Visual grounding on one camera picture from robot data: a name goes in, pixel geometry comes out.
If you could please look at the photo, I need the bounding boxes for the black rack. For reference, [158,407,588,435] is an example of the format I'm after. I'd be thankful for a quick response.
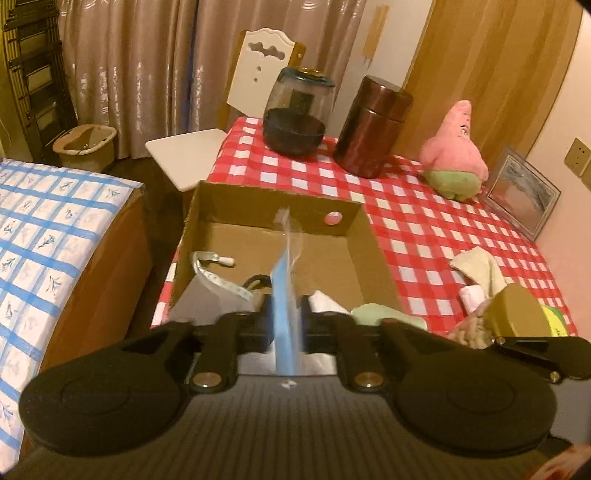
[2,0,79,162]

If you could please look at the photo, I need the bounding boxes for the pink starfish plush toy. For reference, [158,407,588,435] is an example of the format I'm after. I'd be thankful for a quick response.
[419,100,489,201]

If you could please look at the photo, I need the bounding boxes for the green box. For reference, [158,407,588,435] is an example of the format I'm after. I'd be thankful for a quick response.
[540,304,572,337]

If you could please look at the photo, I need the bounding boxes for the blue face mask packet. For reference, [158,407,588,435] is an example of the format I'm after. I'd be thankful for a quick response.
[269,205,309,376]

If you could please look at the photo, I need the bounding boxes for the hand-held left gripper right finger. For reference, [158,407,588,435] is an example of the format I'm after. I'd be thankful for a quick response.
[300,295,465,394]

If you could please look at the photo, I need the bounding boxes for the beige basket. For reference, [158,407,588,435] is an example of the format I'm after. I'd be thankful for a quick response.
[52,124,117,172]

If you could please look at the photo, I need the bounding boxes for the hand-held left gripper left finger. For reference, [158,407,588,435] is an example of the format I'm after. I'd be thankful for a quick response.
[117,295,274,395]

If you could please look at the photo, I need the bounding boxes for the white measuring tape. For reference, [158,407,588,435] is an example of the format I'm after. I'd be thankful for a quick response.
[191,250,256,301]

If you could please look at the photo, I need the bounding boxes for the wooden door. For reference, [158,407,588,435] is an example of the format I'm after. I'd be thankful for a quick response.
[392,0,583,162]

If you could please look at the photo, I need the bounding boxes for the dark grey cloth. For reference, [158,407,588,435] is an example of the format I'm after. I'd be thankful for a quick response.
[171,274,273,326]

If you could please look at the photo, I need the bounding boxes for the brown metal canister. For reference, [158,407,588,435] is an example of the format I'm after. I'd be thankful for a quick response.
[333,75,414,178]

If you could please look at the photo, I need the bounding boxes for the pale green cloth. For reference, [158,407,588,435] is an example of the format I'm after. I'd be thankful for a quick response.
[351,302,428,330]

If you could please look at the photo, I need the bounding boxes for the beige curtain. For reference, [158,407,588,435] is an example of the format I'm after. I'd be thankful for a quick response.
[55,0,366,160]

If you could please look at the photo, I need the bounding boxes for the black bowl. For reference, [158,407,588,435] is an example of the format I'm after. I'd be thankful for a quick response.
[262,108,326,158]

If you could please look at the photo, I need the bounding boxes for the cream towel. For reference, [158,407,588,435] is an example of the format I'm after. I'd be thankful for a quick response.
[450,247,514,301]

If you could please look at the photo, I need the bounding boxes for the cardboard box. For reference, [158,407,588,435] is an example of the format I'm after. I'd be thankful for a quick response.
[168,181,428,376]

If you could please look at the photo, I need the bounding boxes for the white wooden chair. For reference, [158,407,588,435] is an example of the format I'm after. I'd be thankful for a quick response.
[145,28,308,192]

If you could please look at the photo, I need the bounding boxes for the glass jar dark lid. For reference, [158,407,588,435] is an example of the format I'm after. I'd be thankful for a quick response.
[264,67,335,132]

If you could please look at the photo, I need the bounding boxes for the wall socket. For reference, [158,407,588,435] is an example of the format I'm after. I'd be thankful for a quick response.
[564,137,591,178]

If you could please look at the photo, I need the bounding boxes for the blue checked bed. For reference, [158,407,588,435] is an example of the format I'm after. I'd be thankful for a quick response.
[0,158,144,462]

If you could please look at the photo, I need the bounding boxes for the gold lid nut jar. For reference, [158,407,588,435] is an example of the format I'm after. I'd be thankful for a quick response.
[455,282,552,349]

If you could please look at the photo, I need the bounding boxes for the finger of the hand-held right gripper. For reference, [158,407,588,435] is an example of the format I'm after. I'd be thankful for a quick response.
[492,336,591,384]

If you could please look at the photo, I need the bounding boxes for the wooden bed frame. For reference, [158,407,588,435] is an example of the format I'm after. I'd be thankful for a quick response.
[41,189,154,372]

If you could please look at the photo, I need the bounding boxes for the silver picture frame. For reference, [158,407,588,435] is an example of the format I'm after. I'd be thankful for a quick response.
[482,147,561,241]

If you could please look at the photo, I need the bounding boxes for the small pink cloth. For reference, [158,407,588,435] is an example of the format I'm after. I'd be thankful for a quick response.
[459,285,485,315]

